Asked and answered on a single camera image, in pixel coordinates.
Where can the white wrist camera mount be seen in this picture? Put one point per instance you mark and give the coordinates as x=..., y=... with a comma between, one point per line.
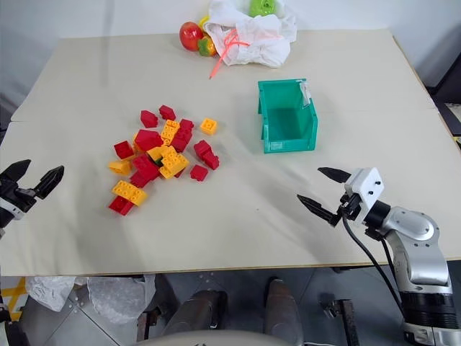
x=8, y=212
x=367, y=187

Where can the green toy apple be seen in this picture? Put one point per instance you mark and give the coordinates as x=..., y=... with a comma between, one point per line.
x=262, y=7

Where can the dark metal table frame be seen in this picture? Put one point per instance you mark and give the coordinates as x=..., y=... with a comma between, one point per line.
x=345, y=317

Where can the red toy apple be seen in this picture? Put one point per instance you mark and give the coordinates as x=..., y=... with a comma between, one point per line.
x=191, y=35

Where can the dark chair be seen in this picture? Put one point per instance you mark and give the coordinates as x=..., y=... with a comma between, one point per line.
x=446, y=83

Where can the yellow studded toy brick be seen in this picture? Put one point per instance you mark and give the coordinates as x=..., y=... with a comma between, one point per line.
x=129, y=191

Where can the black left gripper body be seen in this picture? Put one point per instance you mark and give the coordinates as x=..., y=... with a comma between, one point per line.
x=16, y=197

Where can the dark rounded shape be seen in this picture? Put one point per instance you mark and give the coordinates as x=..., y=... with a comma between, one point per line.
x=281, y=310
x=196, y=313

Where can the dark green toy brick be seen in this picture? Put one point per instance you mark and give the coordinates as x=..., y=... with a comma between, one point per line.
x=157, y=161

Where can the clear plastic bag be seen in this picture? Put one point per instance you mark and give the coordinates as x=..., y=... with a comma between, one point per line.
x=115, y=295
x=50, y=290

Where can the white plastic bag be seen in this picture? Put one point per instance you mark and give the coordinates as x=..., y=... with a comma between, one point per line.
x=259, y=43

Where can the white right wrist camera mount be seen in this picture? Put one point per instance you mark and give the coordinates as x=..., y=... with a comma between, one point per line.
x=367, y=187

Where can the yellow green toy pepper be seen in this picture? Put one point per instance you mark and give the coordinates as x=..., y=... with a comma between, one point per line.
x=207, y=47

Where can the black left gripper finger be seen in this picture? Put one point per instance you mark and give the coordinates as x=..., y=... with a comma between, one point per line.
x=16, y=172
x=50, y=182

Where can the white paper label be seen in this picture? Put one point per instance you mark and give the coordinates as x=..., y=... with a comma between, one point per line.
x=305, y=94

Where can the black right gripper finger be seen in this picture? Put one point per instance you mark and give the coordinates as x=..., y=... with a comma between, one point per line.
x=333, y=174
x=318, y=208

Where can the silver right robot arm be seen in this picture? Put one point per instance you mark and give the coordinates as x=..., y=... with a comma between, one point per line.
x=419, y=238

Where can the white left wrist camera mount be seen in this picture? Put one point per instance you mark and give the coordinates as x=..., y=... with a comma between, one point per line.
x=8, y=212

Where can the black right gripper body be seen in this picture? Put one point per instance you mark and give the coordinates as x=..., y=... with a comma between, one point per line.
x=351, y=207

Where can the green plastic bin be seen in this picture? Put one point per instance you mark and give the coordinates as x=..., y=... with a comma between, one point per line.
x=288, y=122

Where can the yellow toy banana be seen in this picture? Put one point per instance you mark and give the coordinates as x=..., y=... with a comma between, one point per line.
x=204, y=20

